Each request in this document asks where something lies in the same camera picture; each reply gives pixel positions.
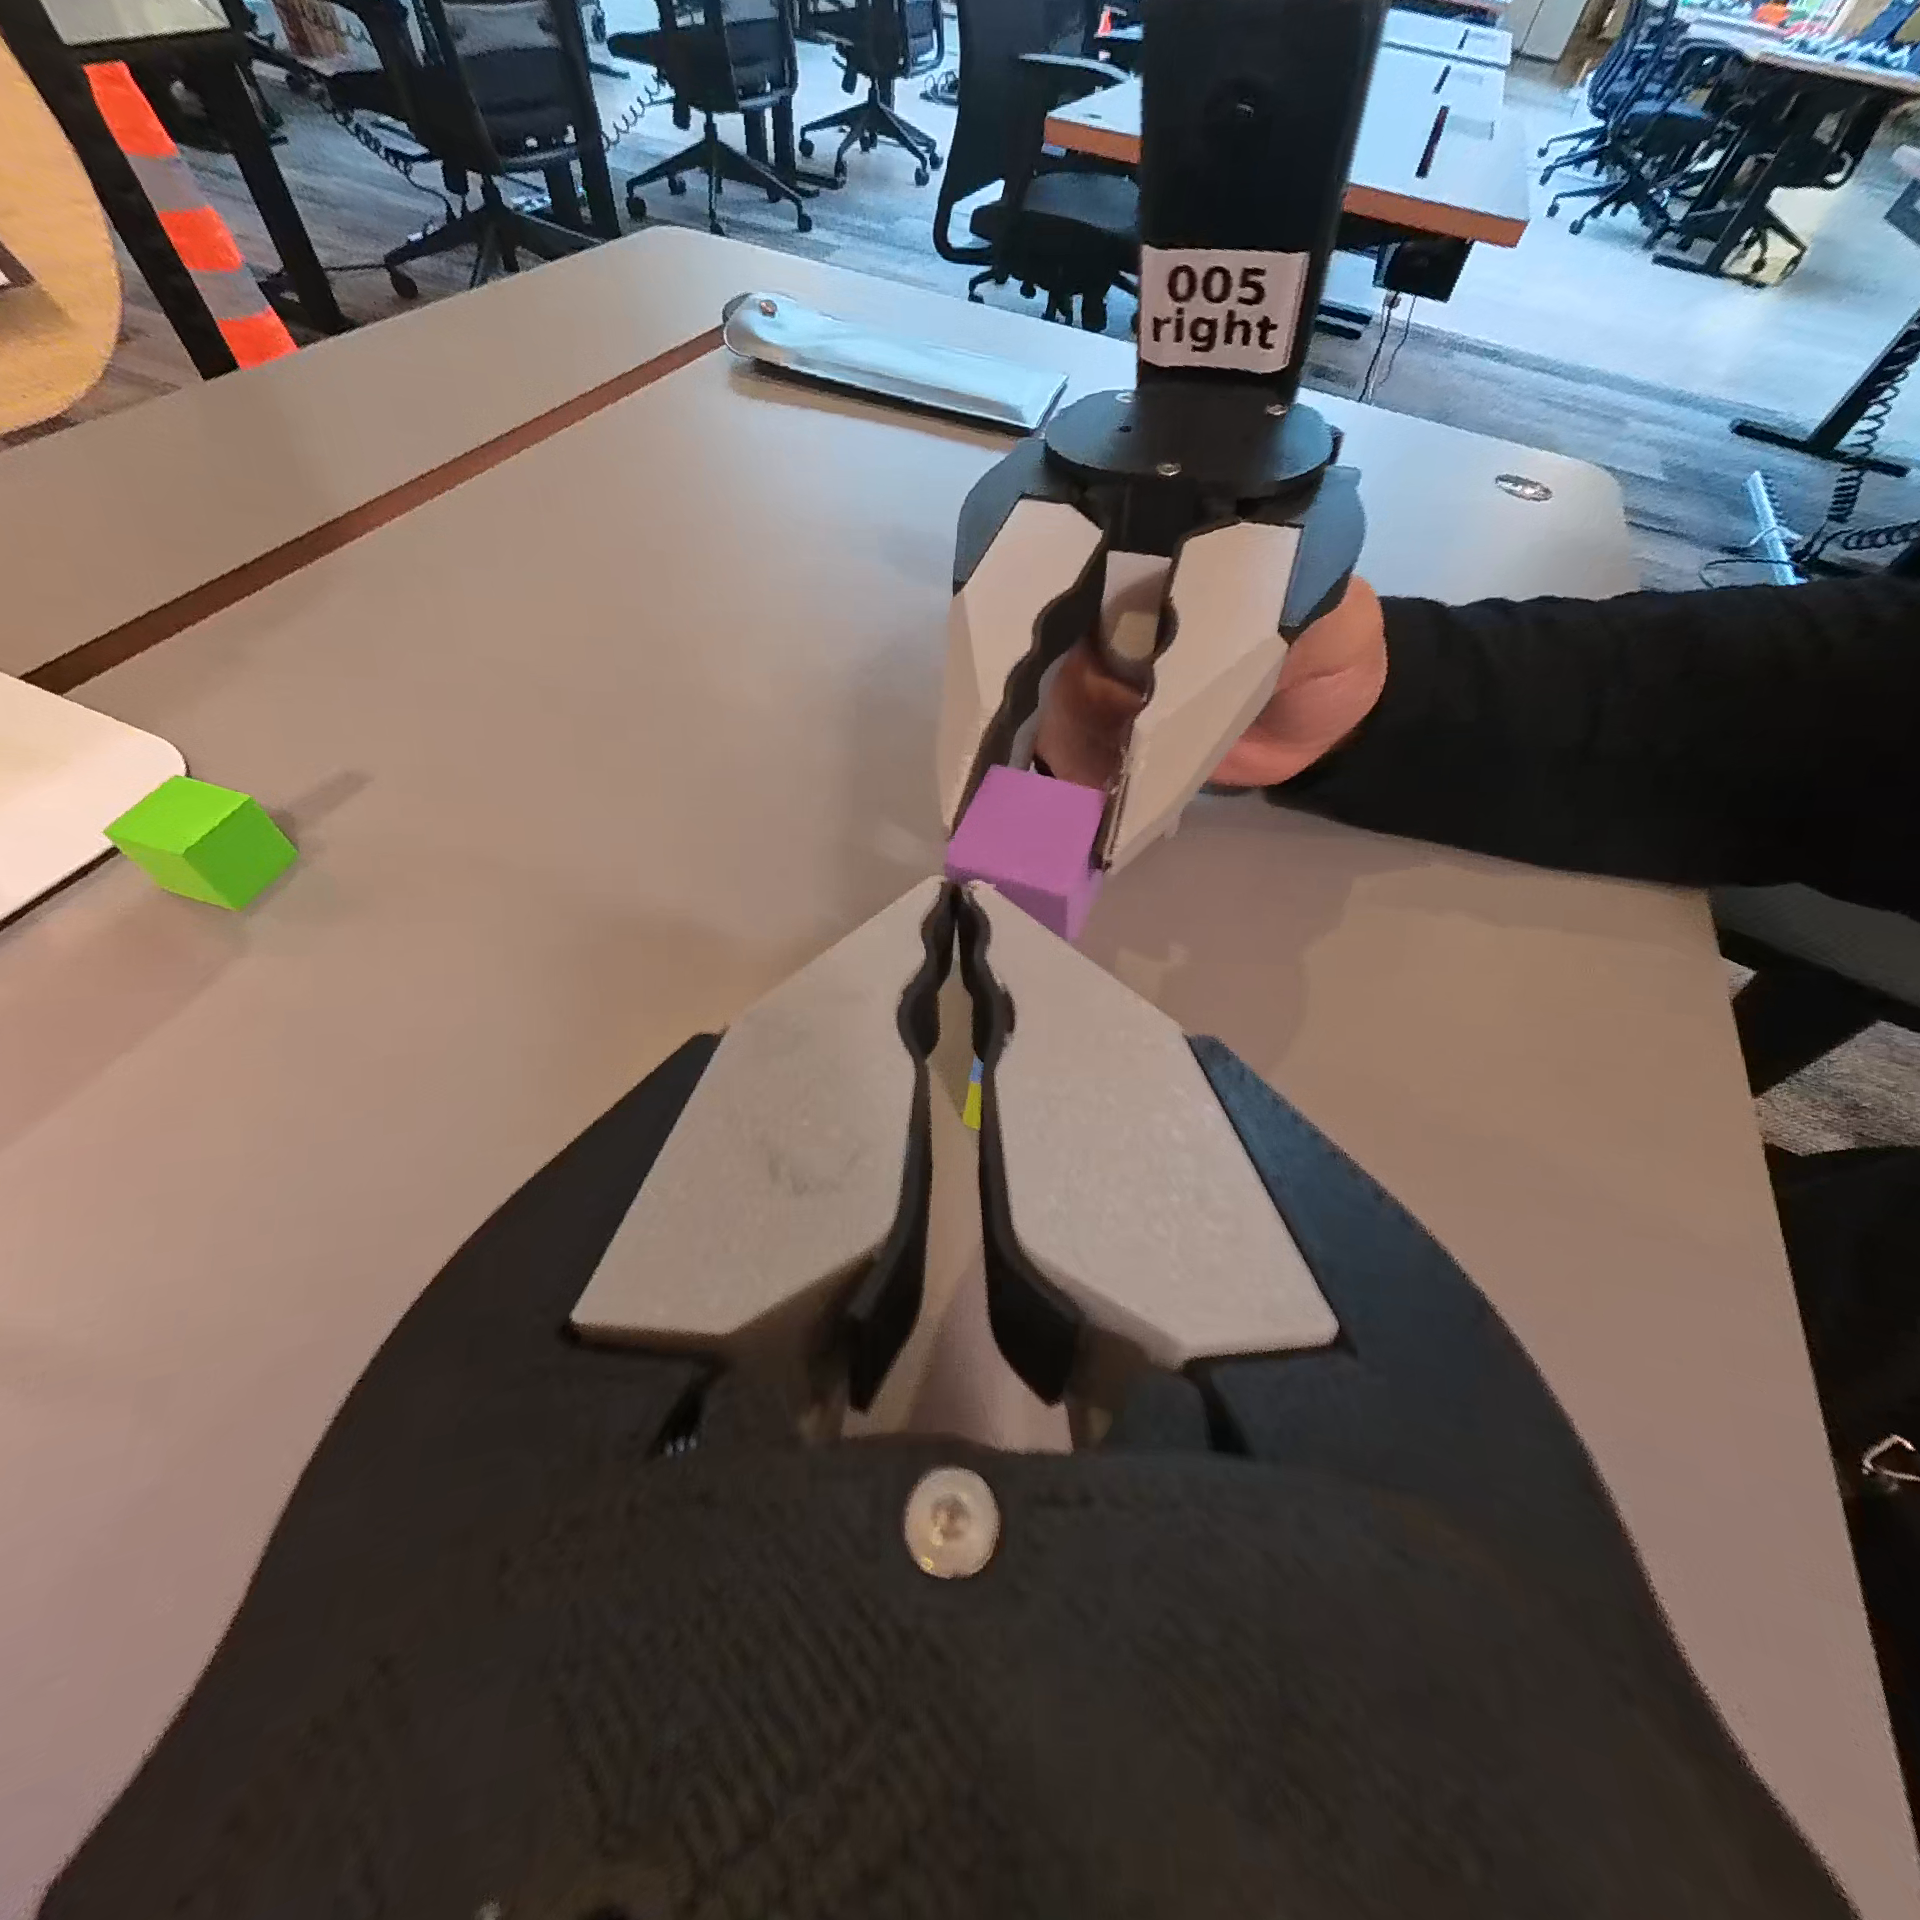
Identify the purple foam cube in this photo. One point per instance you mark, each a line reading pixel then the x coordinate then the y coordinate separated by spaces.
pixel 1027 848

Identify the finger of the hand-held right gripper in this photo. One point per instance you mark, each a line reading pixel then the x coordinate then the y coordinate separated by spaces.
pixel 1230 629
pixel 1005 600

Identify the person's right hand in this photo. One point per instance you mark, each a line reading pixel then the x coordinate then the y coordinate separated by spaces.
pixel 1321 704

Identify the green foam cube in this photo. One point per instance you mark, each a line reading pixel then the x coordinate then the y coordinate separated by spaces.
pixel 202 848

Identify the desk with orange edge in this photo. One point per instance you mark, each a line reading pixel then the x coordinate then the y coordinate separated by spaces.
pixel 1425 165

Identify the black office chair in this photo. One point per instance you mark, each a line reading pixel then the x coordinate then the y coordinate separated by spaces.
pixel 879 77
pixel 721 89
pixel 1037 210
pixel 494 120

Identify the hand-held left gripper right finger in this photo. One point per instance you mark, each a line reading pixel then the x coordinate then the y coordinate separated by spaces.
pixel 1141 1170

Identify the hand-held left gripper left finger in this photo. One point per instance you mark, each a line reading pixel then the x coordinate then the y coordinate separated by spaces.
pixel 751 1170

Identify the white flat board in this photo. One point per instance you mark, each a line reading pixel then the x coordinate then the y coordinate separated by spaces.
pixel 76 781

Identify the beige curved panel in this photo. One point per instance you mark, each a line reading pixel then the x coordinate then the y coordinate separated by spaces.
pixel 53 271

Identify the person's right forearm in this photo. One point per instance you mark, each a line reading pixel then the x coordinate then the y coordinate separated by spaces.
pixel 1621 735

